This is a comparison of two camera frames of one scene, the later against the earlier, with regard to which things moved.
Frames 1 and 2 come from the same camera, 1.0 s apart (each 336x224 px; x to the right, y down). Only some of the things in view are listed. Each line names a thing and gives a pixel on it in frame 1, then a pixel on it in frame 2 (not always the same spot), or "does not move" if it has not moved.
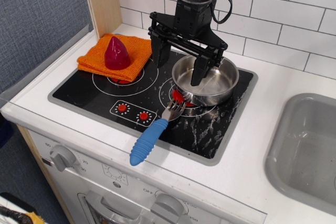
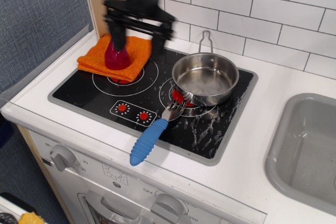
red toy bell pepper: x=116 y=55 does not move
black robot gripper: x=190 y=29 -> x=140 y=11
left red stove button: x=122 y=108 does not move
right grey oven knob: x=168 y=208 does not move
